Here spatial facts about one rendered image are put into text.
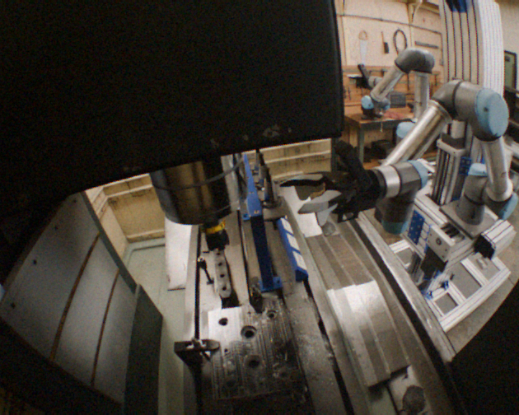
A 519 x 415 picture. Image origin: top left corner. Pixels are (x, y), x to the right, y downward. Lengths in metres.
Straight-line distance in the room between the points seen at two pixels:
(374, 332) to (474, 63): 1.19
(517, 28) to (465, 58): 3.73
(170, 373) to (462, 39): 1.92
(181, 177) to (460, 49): 1.22
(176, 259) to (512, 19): 5.37
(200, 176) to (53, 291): 0.48
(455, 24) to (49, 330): 1.72
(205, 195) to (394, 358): 0.91
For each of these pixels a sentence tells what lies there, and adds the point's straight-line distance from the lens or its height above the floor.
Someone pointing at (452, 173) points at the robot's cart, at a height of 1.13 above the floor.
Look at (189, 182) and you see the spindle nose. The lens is 0.36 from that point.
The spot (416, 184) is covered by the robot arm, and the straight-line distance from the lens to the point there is 0.64.
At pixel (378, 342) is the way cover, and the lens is 1.06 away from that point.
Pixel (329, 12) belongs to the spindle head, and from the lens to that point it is 0.30.
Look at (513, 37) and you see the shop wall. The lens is 4.96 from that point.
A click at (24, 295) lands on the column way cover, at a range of 0.61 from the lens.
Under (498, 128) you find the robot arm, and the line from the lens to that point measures 0.75.
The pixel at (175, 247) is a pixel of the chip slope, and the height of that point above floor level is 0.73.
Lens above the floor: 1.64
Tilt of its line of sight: 34 degrees down
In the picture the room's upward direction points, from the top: 9 degrees counter-clockwise
